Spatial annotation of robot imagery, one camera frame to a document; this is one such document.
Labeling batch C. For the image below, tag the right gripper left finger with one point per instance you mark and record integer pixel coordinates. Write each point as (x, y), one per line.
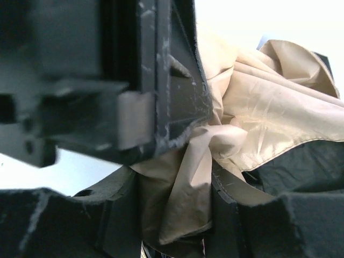
(100, 221)

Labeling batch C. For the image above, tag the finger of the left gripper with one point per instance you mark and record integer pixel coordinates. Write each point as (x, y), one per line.
(183, 98)

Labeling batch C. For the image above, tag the beige folding umbrella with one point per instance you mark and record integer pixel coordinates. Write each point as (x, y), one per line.
(276, 115)

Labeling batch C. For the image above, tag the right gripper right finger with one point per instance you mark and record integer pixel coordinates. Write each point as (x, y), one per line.
(250, 223)

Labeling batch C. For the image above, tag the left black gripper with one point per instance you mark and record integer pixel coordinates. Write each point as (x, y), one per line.
(73, 77)

